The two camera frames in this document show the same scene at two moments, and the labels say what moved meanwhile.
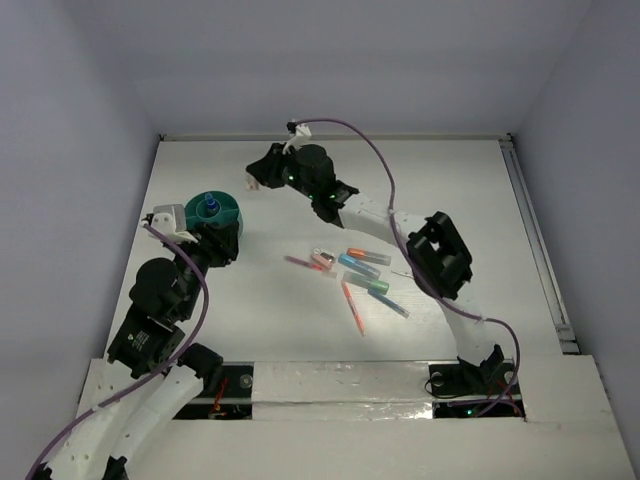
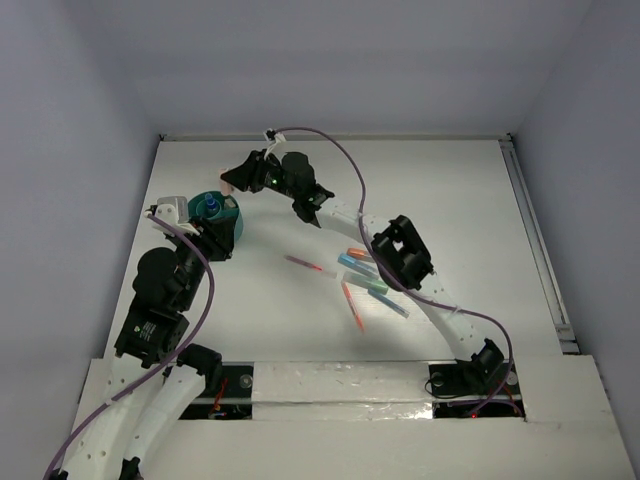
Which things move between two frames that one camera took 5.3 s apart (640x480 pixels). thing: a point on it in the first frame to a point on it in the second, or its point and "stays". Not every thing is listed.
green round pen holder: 228,210 stays
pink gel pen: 316,267 stays
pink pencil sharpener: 324,260 to 225,188
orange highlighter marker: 369,256 stays
